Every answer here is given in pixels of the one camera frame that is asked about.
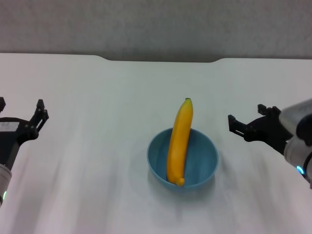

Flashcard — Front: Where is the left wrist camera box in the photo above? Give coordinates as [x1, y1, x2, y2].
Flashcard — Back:
[278, 98, 312, 147]

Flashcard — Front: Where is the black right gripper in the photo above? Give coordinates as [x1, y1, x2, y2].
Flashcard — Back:
[228, 104, 293, 155]

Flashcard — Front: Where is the blue plastic bowl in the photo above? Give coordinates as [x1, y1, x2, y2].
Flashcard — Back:
[146, 127, 219, 191]

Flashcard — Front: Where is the yellow banana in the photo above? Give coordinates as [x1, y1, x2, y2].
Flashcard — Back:
[167, 97, 195, 188]

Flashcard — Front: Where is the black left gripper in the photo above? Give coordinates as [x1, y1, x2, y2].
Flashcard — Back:
[0, 97, 50, 170]

